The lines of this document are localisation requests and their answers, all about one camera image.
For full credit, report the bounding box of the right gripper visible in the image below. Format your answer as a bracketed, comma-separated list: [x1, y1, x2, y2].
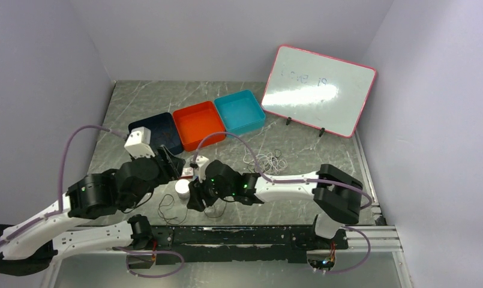
[187, 170, 235, 212]

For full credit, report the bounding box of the white cable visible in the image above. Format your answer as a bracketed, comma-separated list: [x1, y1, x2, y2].
[242, 141, 289, 176]

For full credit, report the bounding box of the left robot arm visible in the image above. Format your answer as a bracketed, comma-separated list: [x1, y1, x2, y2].
[0, 146, 185, 276]

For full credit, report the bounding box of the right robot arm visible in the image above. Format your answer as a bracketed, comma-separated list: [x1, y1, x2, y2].
[187, 160, 365, 248]

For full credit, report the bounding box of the red white small box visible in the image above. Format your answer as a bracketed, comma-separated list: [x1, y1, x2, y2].
[181, 167, 194, 178]

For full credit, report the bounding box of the clear round clip jar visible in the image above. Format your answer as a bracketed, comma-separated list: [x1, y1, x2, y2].
[175, 179, 190, 200]

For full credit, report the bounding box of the dark navy square tray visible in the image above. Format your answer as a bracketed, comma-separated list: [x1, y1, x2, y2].
[128, 112, 184, 155]

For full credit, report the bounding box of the orange square tray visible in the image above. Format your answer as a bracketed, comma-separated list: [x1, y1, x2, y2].
[172, 101, 225, 152]

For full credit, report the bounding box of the teal square tray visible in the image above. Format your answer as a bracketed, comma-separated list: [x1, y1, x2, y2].
[213, 90, 266, 135]

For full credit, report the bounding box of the pink framed whiteboard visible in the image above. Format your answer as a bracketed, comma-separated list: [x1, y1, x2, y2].
[262, 44, 377, 138]

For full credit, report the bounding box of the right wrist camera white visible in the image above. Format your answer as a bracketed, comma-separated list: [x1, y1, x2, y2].
[190, 155, 211, 182]

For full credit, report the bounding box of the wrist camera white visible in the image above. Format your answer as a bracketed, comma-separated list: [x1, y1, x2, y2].
[190, 155, 211, 182]
[124, 127, 155, 159]

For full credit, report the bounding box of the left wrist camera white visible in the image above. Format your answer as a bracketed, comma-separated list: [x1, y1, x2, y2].
[124, 127, 155, 159]

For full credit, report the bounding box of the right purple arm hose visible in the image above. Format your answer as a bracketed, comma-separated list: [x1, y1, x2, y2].
[191, 131, 373, 275]

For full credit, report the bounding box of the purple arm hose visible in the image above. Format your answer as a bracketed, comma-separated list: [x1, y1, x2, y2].
[0, 125, 128, 269]
[191, 131, 373, 275]

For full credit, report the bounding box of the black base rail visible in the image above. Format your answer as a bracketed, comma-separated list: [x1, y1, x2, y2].
[128, 224, 348, 263]

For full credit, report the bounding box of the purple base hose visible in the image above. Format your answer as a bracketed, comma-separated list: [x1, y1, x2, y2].
[116, 246, 185, 278]

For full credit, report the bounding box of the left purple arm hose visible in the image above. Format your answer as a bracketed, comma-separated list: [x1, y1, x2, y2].
[0, 125, 128, 269]

